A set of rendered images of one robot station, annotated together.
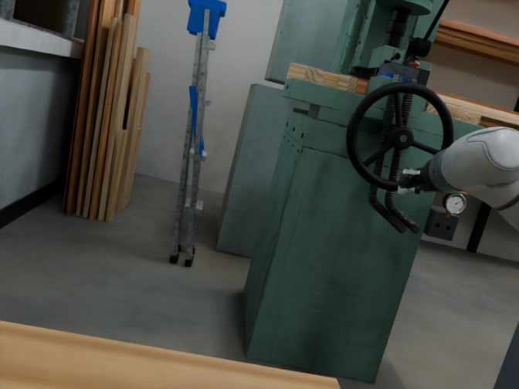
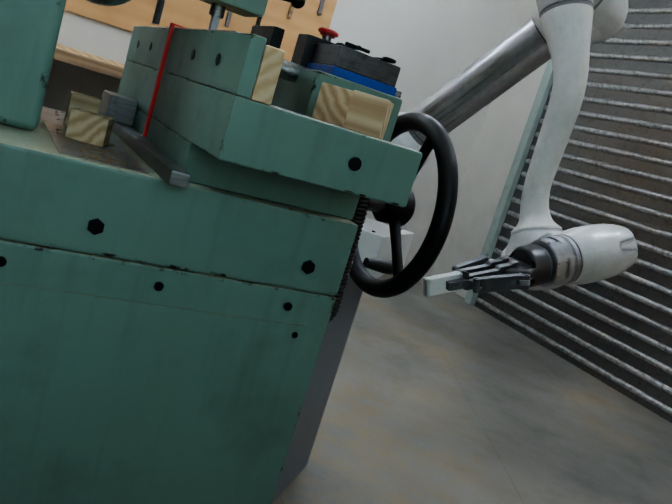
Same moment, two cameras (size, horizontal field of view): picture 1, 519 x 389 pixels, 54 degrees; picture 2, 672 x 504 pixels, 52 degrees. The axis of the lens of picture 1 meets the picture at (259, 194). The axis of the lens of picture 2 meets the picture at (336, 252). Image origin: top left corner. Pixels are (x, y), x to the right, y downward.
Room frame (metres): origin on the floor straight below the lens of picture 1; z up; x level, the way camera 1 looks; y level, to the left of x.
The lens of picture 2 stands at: (1.86, 0.63, 0.90)
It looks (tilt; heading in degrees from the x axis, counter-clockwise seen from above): 10 degrees down; 246
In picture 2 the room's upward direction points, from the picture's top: 17 degrees clockwise
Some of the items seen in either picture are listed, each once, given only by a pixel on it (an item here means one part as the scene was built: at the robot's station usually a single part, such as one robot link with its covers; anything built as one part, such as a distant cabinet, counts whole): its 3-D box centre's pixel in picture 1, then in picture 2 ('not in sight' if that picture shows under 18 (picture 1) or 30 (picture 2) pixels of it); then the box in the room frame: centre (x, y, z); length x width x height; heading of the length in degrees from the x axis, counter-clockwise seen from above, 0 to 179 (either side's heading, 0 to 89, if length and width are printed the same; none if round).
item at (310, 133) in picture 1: (354, 140); (74, 167); (1.82, -0.28, 0.76); 0.57 x 0.45 x 0.09; 5
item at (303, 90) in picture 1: (381, 111); (267, 127); (1.60, -0.30, 0.87); 0.61 x 0.30 x 0.06; 95
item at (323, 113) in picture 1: (373, 126); (225, 153); (1.64, -0.30, 0.82); 0.40 x 0.21 x 0.04; 95
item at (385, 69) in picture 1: (404, 72); (345, 61); (1.51, -0.32, 0.99); 0.13 x 0.11 x 0.06; 95
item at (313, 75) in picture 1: (313, 76); (368, 115); (1.56, -0.07, 0.92); 0.04 x 0.04 x 0.04; 58
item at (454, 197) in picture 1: (452, 205); not in sight; (1.52, -0.57, 0.65); 0.06 x 0.04 x 0.08; 95
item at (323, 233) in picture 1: (324, 244); (7, 456); (1.82, -0.28, 0.36); 0.58 x 0.45 x 0.71; 5
